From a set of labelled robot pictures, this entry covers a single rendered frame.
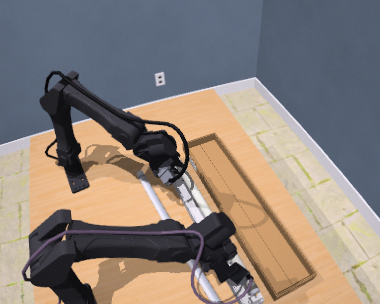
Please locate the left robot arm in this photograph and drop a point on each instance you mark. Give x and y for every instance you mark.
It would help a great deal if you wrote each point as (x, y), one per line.
(157, 144)

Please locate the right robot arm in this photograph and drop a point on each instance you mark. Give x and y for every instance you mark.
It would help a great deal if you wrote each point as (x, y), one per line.
(92, 241)

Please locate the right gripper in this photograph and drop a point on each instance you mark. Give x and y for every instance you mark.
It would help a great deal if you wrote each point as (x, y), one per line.
(218, 258)

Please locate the long brown cardboard carton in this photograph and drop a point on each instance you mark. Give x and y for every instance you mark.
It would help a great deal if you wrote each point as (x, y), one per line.
(276, 252)

